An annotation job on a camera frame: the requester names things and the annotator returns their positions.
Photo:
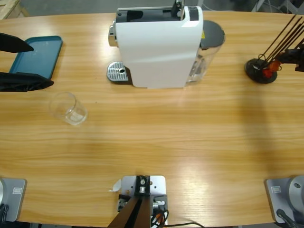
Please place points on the black capsule holder with rods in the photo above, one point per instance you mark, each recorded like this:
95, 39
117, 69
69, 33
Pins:
253, 69

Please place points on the clear drinking glass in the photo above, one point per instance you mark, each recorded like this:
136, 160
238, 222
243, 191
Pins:
62, 104

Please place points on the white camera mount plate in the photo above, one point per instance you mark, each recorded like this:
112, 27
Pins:
158, 183

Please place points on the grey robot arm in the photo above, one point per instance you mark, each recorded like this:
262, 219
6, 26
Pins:
285, 197
14, 199

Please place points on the silver coffee machine lever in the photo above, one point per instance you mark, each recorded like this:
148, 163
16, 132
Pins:
177, 8

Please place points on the white tape scrap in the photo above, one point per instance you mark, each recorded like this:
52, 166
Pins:
116, 186

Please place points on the clear water tank grey lid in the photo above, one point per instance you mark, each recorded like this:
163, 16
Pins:
211, 33

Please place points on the red coffee capsule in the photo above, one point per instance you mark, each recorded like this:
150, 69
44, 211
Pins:
267, 72

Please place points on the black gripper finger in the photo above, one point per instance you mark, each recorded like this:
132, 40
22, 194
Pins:
295, 52
298, 60
12, 44
21, 82

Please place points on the blue plastic tray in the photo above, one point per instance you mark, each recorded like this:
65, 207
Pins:
45, 59

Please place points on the white capsule coffee machine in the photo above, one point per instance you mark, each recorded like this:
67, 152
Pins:
154, 52

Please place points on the white metal frame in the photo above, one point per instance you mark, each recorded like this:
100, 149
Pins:
260, 5

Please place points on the dark camera mount post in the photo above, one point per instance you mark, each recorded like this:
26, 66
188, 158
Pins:
133, 213

